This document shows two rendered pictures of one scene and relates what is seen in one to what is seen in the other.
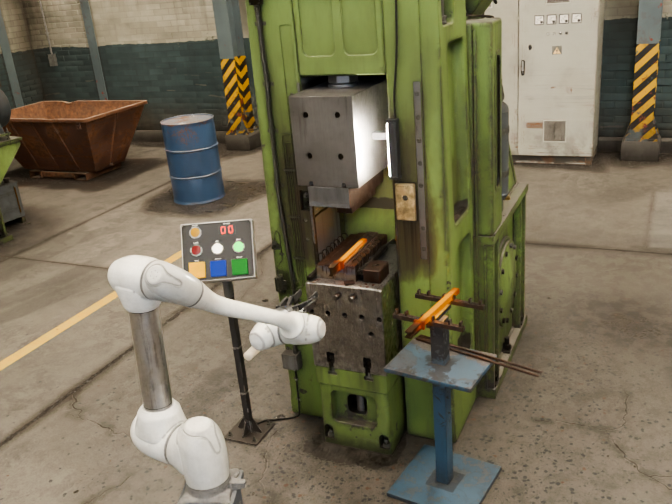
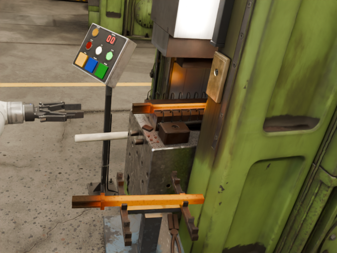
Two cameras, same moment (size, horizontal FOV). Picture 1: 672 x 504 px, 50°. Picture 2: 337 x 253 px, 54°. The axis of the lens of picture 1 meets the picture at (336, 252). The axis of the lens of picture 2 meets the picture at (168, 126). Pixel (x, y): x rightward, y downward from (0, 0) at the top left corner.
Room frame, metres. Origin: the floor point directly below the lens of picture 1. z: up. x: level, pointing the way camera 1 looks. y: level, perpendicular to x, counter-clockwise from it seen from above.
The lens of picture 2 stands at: (2.02, -0.95, 1.68)
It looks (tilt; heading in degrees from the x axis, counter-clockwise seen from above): 29 degrees down; 39
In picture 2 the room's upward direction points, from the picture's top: 9 degrees clockwise
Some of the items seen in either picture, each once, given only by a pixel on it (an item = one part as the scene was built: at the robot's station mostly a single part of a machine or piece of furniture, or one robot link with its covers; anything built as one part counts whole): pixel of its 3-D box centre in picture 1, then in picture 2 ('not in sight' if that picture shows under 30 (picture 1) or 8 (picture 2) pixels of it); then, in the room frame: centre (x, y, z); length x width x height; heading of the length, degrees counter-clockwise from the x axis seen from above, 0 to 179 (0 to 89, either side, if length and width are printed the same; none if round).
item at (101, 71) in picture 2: (239, 266); (102, 71); (3.10, 0.45, 1.01); 0.07 x 0.05 x 0.07; 89
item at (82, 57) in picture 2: (197, 270); (81, 59); (3.10, 0.65, 1.01); 0.07 x 0.05 x 0.07; 89
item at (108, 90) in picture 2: (236, 342); (106, 129); (3.23, 0.54, 0.54); 0.04 x 0.04 x 1.08; 64
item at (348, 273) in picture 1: (353, 254); (189, 111); (3.24, -0.08, 0.96); 0.42 x 0.20 x 0.09; 154
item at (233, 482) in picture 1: (214, 482); not in sight; (2.05, 0.50, 0.63); 0.22 x 0.18 x 0.06; 84
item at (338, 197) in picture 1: (347, 183); (202, 40); (3.24, -0.08, 1.32); 0.42 x 0.20 x 0.10; 154
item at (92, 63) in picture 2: (218, 268); (92, 65); (3.10, 0.55, 1.01); 0.07 x 0.05 x 0.07; 89
